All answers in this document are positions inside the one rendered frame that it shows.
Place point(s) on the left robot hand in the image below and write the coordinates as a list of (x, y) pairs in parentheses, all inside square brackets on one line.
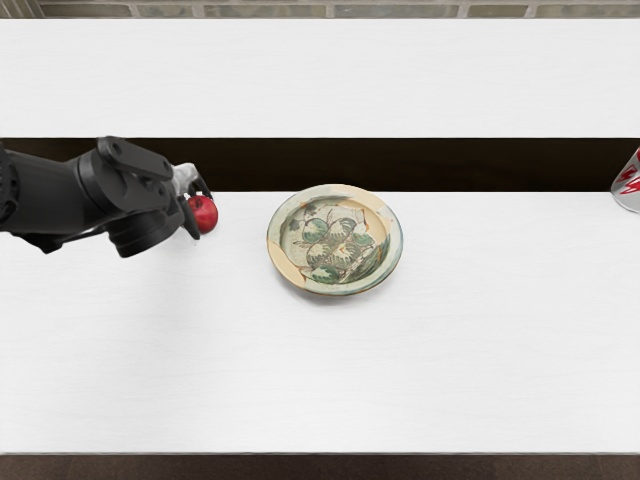
[(189, 176)]

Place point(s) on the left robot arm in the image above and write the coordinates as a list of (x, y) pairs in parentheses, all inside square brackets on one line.
[(60, 195)]

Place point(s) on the patterned ceramic plate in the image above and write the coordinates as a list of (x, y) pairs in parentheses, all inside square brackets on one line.
[(334, 242)]

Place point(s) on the red apple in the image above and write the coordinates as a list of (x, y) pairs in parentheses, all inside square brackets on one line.
[(205, 214)]

